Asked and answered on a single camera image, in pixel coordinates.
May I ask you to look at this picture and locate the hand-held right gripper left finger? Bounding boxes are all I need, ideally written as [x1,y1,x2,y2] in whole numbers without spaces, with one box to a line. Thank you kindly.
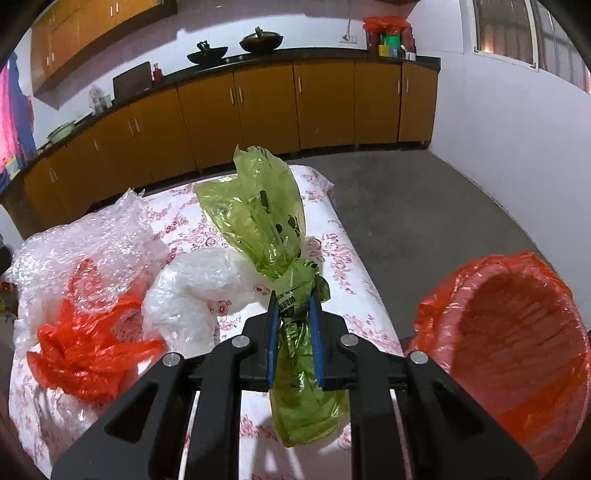
[51,291,280,480]

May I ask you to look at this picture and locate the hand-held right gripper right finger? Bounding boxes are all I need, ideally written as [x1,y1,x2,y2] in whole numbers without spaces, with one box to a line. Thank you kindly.
[308,295,541,480]

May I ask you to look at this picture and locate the white plastic bag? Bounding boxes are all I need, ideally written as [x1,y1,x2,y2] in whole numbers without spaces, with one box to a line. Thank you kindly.
[141,249,274,357]

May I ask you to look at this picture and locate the green plastic bag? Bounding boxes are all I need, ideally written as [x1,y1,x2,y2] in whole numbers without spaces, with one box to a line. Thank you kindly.
[194,145,352,448]

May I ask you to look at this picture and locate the red plastic bag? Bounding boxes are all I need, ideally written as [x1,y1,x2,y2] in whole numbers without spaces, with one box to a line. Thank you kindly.
[27,258,166,404]

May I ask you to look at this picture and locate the bin with red liner bag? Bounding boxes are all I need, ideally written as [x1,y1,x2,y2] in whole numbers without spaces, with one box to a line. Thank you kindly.
[406,251,591,478]

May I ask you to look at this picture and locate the clear bubble wrap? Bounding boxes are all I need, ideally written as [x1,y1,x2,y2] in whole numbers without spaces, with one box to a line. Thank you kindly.
[9,188,169,354]

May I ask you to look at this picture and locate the floral tablecloth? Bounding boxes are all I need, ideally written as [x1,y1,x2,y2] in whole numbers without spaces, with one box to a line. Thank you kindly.
[9,164,407,480]

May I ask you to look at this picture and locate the orange lower kitchen cabinets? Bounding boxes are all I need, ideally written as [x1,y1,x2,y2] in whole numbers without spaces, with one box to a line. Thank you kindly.
[0,54,440,241]

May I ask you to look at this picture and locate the small black wok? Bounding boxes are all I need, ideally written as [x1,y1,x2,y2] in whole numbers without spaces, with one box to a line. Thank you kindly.
[187,41,229,64]

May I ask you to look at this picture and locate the pale green pot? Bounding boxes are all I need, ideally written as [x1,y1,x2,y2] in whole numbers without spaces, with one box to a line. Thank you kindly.
[47,121,77,144]

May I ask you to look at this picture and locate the dark brown cutting board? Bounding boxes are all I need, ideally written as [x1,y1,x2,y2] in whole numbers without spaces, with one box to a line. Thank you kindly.
[112,61,153,100]

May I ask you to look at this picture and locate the clear plastic jar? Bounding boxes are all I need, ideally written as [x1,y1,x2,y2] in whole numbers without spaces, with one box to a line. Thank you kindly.
[89,85,114,116]

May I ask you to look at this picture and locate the large black wok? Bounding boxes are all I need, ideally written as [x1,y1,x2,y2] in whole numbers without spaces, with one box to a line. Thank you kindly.
[239,28,283,54]

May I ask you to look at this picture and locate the green and yellow boxes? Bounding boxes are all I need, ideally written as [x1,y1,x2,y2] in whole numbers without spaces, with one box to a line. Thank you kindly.
[379,33,403,58]

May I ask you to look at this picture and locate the red bag on counter rack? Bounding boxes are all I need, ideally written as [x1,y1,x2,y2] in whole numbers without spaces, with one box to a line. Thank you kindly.
[362,16,417,58]

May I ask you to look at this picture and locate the pink and blue curtain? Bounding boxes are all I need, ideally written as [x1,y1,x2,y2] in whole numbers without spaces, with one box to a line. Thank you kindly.
[0,53,38,185]

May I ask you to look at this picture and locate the orange upper wall cabinets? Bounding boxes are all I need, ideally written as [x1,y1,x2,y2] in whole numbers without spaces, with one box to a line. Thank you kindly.
[30,0,178,96]

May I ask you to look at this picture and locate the window with white frame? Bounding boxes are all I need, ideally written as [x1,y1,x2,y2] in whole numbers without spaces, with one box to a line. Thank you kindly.
[471,0,591,94]

